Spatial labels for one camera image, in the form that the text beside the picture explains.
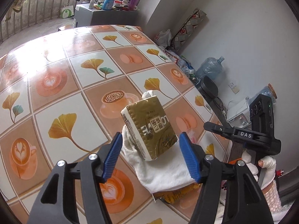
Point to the wall power socket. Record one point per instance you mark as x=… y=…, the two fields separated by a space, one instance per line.
x=233 y=86

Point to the purple cup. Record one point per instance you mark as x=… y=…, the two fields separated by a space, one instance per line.
x=132 y=5

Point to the pile of plastic packages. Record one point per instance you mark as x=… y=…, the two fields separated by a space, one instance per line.
x=183 y=64

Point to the white towel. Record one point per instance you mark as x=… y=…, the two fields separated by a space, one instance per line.
x=168 y=172

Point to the orange yellow snack packet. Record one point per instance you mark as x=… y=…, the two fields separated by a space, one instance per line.
x=171 y=197

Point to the metal balcony railing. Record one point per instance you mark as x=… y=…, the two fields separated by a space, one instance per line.
x=32 y=13

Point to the gold tissue pack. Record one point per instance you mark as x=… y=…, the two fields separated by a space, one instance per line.
x=149 y=127

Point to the white water dispenser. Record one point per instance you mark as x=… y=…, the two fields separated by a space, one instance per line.
x=238 y=114

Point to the blue detergent bottle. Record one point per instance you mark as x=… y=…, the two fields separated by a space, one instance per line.
x=108 y=4

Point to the right white gloved hand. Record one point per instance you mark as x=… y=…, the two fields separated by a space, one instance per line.
x=267 y=163

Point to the white plastic bag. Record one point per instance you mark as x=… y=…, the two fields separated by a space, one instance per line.
x=163 y=39

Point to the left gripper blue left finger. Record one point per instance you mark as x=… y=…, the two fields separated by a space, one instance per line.
x=108 y=156

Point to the large blue water jug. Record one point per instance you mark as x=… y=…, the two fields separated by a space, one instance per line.
x=211 y=68

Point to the water jug on dispenser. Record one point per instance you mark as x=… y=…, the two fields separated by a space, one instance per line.
x=266 y=91

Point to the black rice cooker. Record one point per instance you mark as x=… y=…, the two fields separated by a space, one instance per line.
x=207 y=88

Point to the patterned rolled mat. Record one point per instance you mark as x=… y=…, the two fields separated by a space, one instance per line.
x=187 y=29

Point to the white green paper bag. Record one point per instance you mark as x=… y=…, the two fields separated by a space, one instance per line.
x=67 y=11

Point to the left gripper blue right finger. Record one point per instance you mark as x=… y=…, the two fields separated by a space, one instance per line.
x=193 y=156

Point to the grey cabinet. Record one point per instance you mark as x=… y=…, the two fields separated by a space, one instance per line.
x=84 y=16

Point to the floral coffee pattern tablecloth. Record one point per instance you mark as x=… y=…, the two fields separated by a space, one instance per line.
x=61 y=97

